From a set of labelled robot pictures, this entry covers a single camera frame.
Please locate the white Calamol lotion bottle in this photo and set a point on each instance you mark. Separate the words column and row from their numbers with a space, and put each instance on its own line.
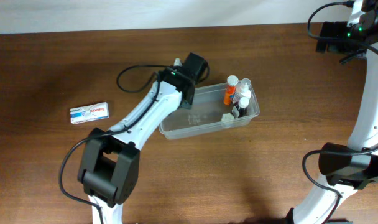
column 242, row 90

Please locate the orange tube white cap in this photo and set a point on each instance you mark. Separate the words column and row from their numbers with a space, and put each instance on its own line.
column 232, row 82

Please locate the black bottle white cap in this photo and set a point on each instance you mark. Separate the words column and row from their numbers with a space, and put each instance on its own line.
column 240, row 108

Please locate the white Panadol box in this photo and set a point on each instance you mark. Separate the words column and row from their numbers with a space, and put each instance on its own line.
column 89, row 113

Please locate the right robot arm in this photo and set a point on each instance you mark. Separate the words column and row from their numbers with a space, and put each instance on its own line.
column 345, row 169

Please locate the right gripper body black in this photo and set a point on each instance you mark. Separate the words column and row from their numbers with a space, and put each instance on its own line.
column 339, row 31

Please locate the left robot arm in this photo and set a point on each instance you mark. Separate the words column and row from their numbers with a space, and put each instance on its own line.
column 109, row 166

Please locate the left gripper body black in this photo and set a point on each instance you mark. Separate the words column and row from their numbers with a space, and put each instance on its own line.
column 189, row 102

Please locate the clear plastic container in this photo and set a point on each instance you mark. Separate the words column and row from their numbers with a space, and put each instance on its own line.
column 206, row 114

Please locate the gold-lidded small jar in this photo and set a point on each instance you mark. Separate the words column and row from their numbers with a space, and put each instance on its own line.
column 227, row 119

